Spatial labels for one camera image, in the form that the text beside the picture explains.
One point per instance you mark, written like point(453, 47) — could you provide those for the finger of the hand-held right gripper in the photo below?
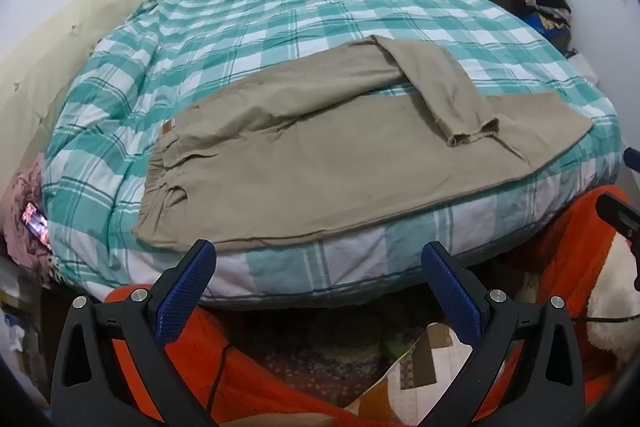
point(617, 214)

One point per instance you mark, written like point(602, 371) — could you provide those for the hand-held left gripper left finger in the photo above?
point(184, 292)

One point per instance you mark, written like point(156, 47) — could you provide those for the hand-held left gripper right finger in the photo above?
point(452, 292)

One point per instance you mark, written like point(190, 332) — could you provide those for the khaki pants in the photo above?
point(310, 157)

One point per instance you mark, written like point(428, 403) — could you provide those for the colourful patterned mat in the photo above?
point(415, 382)

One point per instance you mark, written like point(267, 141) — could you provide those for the orange fleece garment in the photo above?
point(240, 387)

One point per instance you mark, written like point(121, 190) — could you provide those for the dark patterned rug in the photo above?
point(310, 347)

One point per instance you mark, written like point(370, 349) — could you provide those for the smartphone with lit screen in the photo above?
point(36, 224)

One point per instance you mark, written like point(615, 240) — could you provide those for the cluttered bedside items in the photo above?
point(20, 322)

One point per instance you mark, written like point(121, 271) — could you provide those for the pink cloth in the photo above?
point(22, 227)

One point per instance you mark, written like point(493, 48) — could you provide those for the cream headboard cushion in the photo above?
point(45, 57)

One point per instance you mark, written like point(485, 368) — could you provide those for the teal plaid duvet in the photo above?
point(280, 22)

